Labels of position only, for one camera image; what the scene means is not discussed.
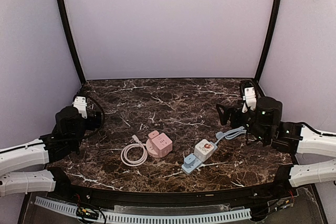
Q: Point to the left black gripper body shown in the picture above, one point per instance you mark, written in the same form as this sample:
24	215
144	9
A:
92	118

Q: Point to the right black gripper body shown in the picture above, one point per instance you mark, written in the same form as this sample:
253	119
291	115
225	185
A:
234	115

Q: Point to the white cube socket adapter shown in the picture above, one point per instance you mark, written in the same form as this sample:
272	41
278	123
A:
203	150

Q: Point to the blue power strip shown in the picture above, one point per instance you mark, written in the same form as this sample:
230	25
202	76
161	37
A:
197	165

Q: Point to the blue charger plug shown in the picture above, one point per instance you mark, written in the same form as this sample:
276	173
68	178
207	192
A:
189	161

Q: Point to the pink cube socket adapter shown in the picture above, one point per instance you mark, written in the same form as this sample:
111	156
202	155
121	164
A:
166	141

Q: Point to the pink charger plug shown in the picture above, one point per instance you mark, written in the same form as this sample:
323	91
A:
153	134

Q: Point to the pink round power socket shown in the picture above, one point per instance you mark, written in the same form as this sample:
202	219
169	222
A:
152	151

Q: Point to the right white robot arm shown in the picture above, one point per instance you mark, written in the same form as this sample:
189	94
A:
300	138

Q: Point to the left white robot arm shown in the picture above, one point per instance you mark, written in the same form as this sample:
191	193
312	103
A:
41	151

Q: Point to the small circuit board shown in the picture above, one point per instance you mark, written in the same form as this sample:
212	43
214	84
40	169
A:
84	212

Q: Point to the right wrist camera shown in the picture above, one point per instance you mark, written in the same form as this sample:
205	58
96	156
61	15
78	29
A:
249	96

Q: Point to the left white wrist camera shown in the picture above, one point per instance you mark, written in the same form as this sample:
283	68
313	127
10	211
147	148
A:
80	103

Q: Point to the black front rail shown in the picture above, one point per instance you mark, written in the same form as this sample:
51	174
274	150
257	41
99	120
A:
253	196

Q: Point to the left grey cable duct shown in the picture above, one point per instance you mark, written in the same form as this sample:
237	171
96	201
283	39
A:
60	207

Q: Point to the grey cable duct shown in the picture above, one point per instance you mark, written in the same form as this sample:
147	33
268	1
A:
60	207
221	217

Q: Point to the right grey cable duct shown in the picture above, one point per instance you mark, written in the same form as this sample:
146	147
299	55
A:
221	217

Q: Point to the right black frame post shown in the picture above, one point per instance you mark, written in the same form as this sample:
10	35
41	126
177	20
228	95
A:
268	39

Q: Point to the black frame post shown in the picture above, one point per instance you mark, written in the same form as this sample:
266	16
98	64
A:
70	41
268	39

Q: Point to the left black frame post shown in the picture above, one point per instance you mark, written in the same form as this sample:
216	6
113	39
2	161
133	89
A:
70	41

